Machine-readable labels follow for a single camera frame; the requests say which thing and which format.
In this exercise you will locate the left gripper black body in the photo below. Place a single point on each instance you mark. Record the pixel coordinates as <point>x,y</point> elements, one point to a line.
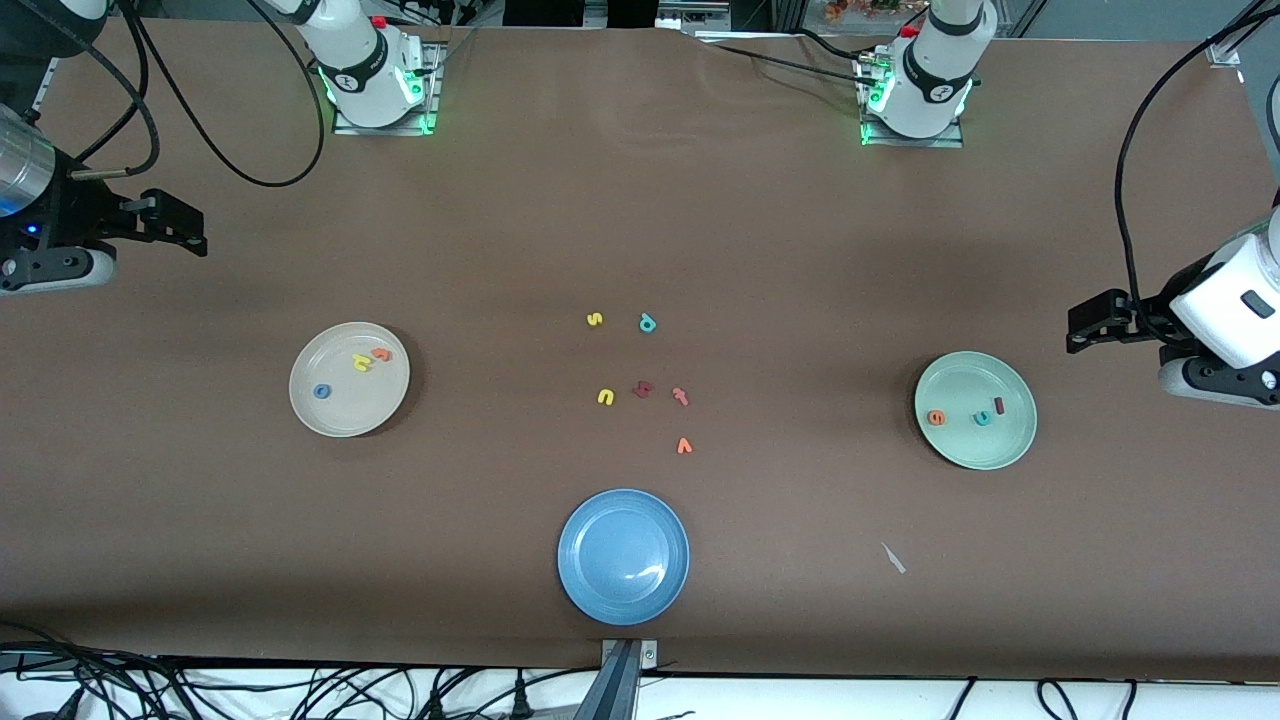
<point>1147,314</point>

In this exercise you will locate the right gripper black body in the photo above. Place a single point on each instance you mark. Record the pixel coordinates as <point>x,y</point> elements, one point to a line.
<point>72,217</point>

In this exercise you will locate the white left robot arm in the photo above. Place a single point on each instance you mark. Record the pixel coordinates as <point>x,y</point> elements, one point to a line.
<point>1230,310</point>

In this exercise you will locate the green plate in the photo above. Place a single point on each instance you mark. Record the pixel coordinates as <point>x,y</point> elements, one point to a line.
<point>975,445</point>

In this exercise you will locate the beige brown plate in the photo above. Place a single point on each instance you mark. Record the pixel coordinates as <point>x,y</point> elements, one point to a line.
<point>350,410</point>

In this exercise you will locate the white tape scrap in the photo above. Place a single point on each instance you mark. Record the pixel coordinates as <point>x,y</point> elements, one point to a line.
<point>893,560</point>

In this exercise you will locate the orange decoration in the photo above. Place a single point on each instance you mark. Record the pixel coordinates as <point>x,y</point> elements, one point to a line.
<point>860,8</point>

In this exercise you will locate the white power strip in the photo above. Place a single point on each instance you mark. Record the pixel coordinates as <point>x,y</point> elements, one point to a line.
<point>690,18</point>

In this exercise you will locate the blue plate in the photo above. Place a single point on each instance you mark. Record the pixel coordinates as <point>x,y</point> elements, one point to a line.
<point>623,557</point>

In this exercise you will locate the black power plug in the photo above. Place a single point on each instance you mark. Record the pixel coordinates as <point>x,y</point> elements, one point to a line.
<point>520,705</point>
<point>435,708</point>

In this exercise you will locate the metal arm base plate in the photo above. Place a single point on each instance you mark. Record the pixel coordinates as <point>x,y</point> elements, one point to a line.
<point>950,142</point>
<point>436,90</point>

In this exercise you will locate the aluminium frame profile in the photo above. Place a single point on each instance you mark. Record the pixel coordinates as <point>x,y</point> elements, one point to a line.
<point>1228,47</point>

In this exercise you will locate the grey metal camera mount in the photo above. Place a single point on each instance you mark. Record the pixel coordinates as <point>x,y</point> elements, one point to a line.
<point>620,690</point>

